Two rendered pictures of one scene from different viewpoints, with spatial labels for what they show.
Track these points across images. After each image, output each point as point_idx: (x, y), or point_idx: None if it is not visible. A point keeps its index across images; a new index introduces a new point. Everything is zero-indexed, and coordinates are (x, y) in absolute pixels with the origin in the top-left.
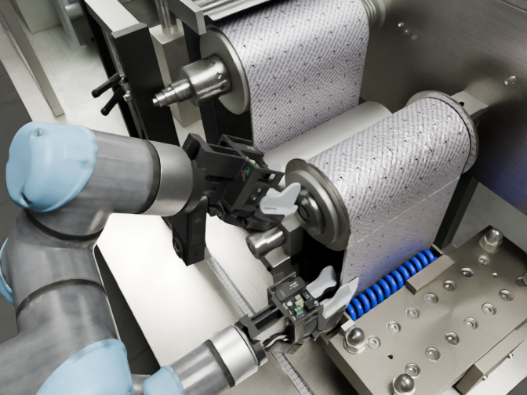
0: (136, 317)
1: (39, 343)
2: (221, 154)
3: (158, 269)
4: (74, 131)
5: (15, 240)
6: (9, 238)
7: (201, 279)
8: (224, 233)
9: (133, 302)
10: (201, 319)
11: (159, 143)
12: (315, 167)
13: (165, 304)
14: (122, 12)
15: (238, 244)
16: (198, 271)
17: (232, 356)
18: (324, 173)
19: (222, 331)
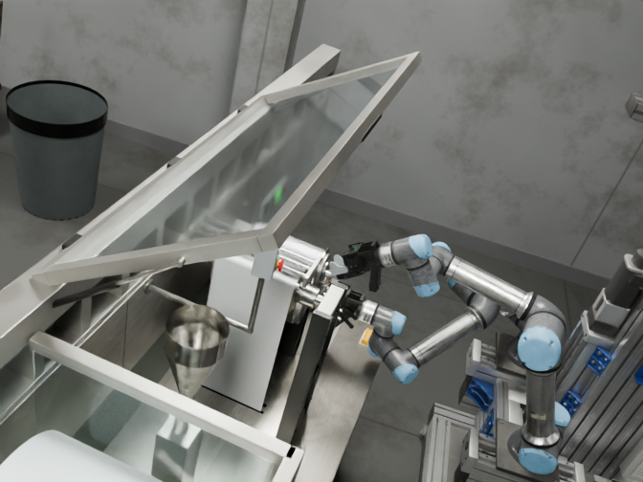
0: (357, 415)
1: (442, 251)
2: (370, 241)
3: (325, 421)
4: (413, 237)
5: (432, 270)
6: (432, 274)
7: (315, 396)
8: (278, 399)
9: (351, 422)
10: (335, 385)
11: (387, 245)
12: (324, 251)
13: (341, 405)
14: (329, 294)
15: (280, 388)
16: (311, 400)
17: (373, 302)
18: (321, 252)
19: (367, 310)
